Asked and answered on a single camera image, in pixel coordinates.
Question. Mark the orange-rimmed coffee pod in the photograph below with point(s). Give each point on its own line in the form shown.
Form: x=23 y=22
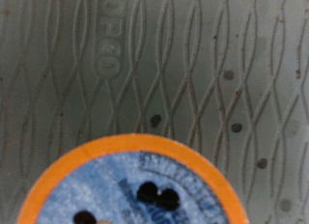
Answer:
x=128 y=185

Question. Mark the white two-tier turntable shelf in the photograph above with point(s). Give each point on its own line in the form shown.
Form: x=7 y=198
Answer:
x=193 y=56

